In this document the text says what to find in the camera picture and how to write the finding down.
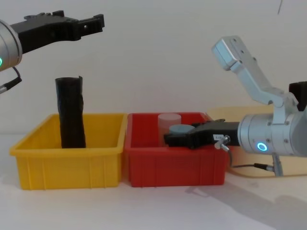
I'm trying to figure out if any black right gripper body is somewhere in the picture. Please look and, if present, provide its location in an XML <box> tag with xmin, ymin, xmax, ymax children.
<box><xmin>189</xmin><ymin>121</ymin><xmax>241</xmax><ymax>150</ymax></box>

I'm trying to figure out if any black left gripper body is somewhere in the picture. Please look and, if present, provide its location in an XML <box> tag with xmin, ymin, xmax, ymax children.
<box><xmin>10</xmin><ymin>10</ymin><xmax>82</xmax><ymax>55</ymax></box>

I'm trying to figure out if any grey-blue round cap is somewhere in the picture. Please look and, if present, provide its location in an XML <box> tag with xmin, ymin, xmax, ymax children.
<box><xmin>168</xmin><ymin>124</ymin><xmax>195</xmax><ymax>136</ymax></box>

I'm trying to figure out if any translucent white plastic cylinder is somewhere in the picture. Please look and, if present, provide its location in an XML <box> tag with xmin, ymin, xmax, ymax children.
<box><xmin>157</xmin><ymin>113</ymin><xmax>182</xmax><ymax>147</ymax></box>

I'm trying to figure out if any red plastic bin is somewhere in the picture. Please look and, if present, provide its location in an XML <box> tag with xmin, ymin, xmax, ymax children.
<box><xmin>122</xmin><ymin>112</ymin><xmax>227</xmax><ymax>187</ymax></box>

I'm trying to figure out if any black rolled tube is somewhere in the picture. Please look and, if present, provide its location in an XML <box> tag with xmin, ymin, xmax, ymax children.
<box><xmin>55</xmin><ymin>75</ymin><xmax>87</xmax><ymax>149</ymax></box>

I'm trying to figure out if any yellow plastic bin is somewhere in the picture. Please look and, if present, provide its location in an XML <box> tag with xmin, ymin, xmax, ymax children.
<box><xmin>9</xmin><ymin>113</ymin><xmax>128</xmax><ymax>191</ymax></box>

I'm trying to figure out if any thin dark right wrist cable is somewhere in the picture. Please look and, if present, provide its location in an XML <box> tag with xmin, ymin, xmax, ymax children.
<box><xmin>214</xmin><ymin>134</ymin><xmax>274</xmax><ymax>170</ymax></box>

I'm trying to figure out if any thin dark wrist cable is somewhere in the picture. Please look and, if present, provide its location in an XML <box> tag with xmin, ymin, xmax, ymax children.
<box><xmin>0</xmin><ymin>67</ymin><xmax>23</xmax><ymax>94</ymax></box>
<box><xmin>214</xmin><ymin>134</ymin><xmax>274</xmax><ymax>170</ymax></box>

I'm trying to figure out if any thin dark left wrist cable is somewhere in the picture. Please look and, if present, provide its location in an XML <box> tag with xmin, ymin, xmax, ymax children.
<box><xmin>0</xmin><ymin>67</ymin><xmax>23</xmax><ymax>94</ymax></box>

